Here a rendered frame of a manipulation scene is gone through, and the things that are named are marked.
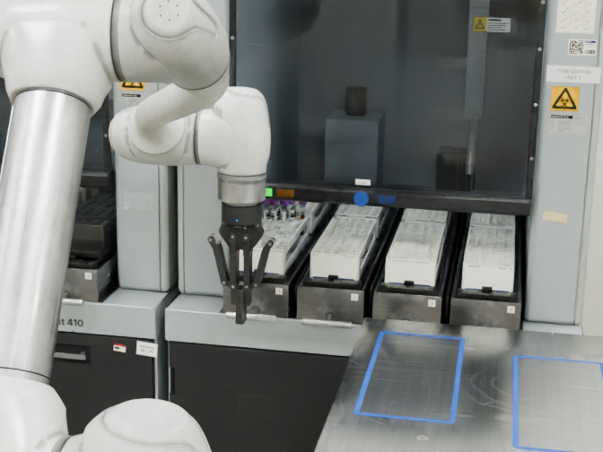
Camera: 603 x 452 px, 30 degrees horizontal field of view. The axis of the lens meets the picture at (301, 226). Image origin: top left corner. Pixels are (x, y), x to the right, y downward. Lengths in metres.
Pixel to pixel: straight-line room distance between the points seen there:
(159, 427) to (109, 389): 1.17
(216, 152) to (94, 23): 0.59
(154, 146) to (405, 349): 0.57
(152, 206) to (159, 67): 0.90
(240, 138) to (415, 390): 0.57
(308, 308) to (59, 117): 0.92
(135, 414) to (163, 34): 0.48
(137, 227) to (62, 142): 0.95
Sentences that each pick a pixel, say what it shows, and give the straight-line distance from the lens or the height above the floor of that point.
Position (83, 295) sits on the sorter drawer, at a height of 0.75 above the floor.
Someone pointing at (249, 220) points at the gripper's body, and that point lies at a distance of 2.07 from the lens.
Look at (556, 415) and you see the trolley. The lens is 1.72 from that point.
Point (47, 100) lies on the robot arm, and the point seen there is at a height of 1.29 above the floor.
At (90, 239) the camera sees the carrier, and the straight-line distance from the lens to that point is 2.43.
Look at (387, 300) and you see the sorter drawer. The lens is 2.23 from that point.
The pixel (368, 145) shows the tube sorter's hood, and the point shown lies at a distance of 2.23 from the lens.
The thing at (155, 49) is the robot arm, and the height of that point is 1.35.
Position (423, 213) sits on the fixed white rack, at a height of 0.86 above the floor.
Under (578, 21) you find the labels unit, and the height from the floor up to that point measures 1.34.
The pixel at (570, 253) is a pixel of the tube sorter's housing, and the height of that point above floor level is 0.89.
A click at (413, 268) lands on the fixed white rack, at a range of 2.24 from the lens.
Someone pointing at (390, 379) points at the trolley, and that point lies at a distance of 1.79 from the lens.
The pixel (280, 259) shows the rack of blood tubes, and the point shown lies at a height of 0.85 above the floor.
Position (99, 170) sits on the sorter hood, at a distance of 2.38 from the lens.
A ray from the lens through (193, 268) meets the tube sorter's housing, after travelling 2.39.
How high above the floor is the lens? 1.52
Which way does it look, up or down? 16 degrees down
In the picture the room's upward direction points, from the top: 1 degrees clockwise
